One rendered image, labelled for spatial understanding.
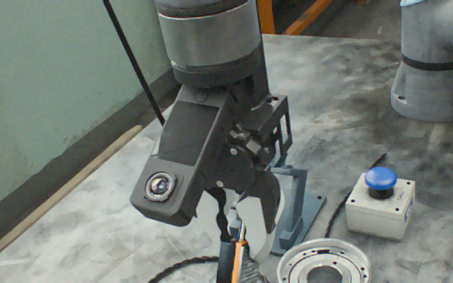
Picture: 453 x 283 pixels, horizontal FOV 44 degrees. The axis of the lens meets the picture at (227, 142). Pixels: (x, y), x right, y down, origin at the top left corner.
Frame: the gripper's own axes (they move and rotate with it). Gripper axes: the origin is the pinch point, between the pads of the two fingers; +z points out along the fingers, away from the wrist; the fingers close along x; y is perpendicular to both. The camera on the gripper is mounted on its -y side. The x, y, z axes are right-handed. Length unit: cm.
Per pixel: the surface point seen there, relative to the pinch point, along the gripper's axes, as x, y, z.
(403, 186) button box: -9.6, 25.6, 8.8
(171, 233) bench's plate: 19.3, 12.5, 13.1
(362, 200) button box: -5.4, 21.3, 8.7
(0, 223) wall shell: 154, 66, 90
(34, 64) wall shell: 153, 107, 41
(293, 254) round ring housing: -0.2, 10.7, 9.8
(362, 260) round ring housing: -8.0, 12.4, 10.0
